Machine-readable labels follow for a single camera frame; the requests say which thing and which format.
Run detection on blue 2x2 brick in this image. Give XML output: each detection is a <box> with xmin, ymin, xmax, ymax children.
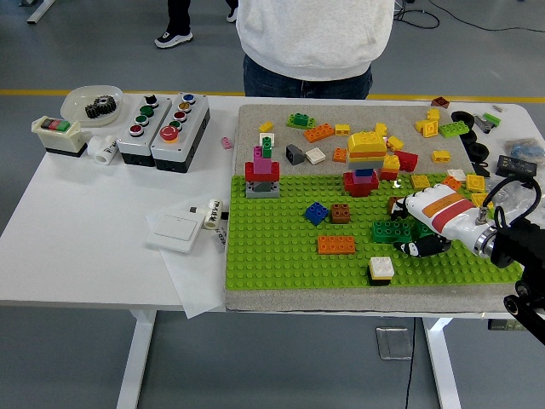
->
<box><xmin>304</xmin><ymin>201</ymin><xmax>330</xmax><ymax>227</ymax></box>

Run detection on plastic bag blue parts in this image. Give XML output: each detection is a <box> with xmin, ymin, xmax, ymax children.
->
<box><xmin>502</xmin><ymin>138</ymin><xmax>545</xmax><ymax>161</ymax></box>

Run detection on lime and dark green bricks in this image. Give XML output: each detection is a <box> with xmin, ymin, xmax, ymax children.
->
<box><xmin>284</xmin><ymin>112</ymin><xmax>317</xmax><ymax>130</ymax></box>

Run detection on translucent white bowl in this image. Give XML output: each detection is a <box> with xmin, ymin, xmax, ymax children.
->
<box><xmin>60</xmin><ymin>85</ymin><xmax>125</xmax><ymax>128</ymax></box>

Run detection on white yellow black brick stack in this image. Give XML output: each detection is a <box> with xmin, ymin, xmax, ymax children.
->
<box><xmin>367</xmin><ymin>256</ymin><xmax>395</xmax><ymax>286</ymax></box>

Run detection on white labelled pipe tee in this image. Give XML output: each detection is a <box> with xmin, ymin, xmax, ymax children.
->
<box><xmin>189</xmin><ymin>198</ymin><xmax>229</xmax><ymax>231</ymax></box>

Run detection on long black floor cable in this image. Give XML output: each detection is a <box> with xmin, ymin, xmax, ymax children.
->
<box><xmin>425</xmin><ymin>0</ymin><xmax>545</xmax><ymax>33</ymax></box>

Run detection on black cable under table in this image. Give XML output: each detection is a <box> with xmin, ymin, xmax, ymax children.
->
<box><xmin>403</xmin><ymin>317</ymin><xmax>417</xmax><ymax>409</ymax></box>

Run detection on grey green small tool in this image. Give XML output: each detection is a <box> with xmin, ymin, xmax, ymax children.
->
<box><xmin>473</xmin><ymin>111</ymin><xmax>502</xmax><ymax>134</ymax></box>

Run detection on cream switch box red green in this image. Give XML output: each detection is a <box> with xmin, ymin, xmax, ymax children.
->
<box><xmin>31</xmin><ymin>115</ymin><xmax>89</xmax><ymax>158</ymax></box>

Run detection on yellow orange grey brick stack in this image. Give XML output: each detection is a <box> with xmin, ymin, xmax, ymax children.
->
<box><xmin>345</xmin><ymin>130</ymin><xmax>387</xmax><ymax>170</ymax></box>

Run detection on orange 2x4 brick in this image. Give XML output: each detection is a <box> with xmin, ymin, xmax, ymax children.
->
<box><xmin>302</xmin><ymin>123</ymin><xmax>336</xmax><ymax>143</ymax></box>
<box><xmin>317</xmin><ymin>234</ymin><xmax>357</xmax><ymax>256</ymax></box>

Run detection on black electronic device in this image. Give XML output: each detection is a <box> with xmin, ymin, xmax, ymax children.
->
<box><xmin>494</xmin><ymin>154</ymin><xmax>538</xmax><ymax>179</ymax></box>

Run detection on red pink blue brick stack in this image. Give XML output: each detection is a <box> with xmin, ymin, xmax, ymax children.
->
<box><xmin>342</xmin><ymin>168</ymin><xmax>380</xmax><ymax>198</ymax></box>

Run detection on black metal gear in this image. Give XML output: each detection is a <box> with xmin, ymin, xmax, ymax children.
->
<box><xmin>84</xmin><ymin>95</ymin><xmax>119</xmax><ymax>119</ymax></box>

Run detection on yellow upturned brick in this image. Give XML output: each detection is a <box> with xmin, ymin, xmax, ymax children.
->
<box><xmin>415</xmin><ymin>118</ymin><xmax>439</xmax><ymax>138</ymax></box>

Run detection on yellow red brick stack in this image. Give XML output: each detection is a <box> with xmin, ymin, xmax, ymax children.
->
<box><xmin>378</xmin><ymin>154</ymin><xmax>401</xmax><ymax>181</ymax></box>

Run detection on lime green studded baseplate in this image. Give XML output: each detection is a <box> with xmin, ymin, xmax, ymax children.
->
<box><xmin>224</xmin><ymin>171</ymin><xmax>527</xmax><ymax>292</ymax></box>

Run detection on white pipe fitting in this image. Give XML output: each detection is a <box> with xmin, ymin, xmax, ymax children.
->
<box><xmin>86</xmin><ymin>135</ymin><xmax>119</xmax><ymax>166</ymax></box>

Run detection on red sloped brick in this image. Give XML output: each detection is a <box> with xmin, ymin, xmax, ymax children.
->
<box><xmin>393</xmin><ymin>149</ymin><xmax>420</xmax><ymax>172</ymax></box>

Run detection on grey red pink green tower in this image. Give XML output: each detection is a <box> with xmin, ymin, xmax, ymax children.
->
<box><xmin>244</xmin><ymin>136</ymin><xmax>282</xmax><ymax>200</ymax></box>

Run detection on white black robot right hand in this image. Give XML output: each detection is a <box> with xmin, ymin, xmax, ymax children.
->
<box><xmin>389</xmin><ymin>183</ymin><xmax>497</xmax><ymax>258</ymax></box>

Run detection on dark grey sloped brick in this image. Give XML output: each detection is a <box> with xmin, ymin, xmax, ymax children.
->
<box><xmin>284</xmin><ymin>143</ymin><xmax>307</xmax><ymax>165</ymax></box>

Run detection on white printed label strip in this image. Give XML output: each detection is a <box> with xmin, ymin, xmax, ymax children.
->
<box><xmin>211</xmin><ymin>225</ymin><xmax>231</xmax><ymax>253</ymax></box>

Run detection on person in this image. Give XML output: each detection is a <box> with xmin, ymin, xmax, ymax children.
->
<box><xmin>235</xmin><ymin>0</ymin><xmax>395</xmax><ymax>101</ymax></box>
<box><xmin>153</xmin><ymin>0</ymin><xmax>239</xmax><ymax>49</ymax></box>

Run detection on grey control box black selector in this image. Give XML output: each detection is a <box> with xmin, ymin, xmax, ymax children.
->
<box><xmin>116</xmin><ymin>94</ymin><xmax>174</xmax><ymax>168</ymax></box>

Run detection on grey control box emergency stop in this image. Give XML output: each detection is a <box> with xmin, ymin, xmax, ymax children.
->
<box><xmin>150</xmin><ymin>92</ymin><xmax>211</xmax><ymax>174</ymax></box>

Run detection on lime green 2x4 brick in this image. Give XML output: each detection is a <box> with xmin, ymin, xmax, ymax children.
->
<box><xmin>438</xmin><ymin>120</ymin><xmax>470</xmax><ymax>139</ymax></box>

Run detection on white table leg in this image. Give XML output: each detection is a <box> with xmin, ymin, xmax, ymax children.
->
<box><xmin>421</xmin><ymin>317</ymin><xmax>463</xmax><ymax>409</ymax></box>
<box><xmin>115</xmin><ymin>309</ymin><xmax>158</xmax><ymax>409</ymax></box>

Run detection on white wall switch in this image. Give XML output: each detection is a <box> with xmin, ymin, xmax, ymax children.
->
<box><xmin>145</xmin><ymin>203</ymin><xmax>208</xmax><ymax>255</ymax></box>

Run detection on white paper sheet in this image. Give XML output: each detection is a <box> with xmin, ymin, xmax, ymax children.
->
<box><xmin>145</xmin><ymin>199</ymin><xmax>231</xmax><ymax>320</ymax></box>

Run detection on looped black floor cable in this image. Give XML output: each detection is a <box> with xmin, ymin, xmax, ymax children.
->
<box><xmin>393</xmin><ymin>0</ymin><xmax>440</xmax><ymax>29</ymax></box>

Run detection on metal floor socket plate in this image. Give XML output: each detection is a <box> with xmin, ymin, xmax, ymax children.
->
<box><xmin>375</xmin><ymin>326</ymin><xmax>414</xmax><ymax>361</ymax></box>

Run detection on grey metal frame foot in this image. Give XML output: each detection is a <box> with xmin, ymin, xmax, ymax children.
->
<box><xmin>19</xmin><ymin>0</ymin><xmax>56</xmax><ymax>25</ymax></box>

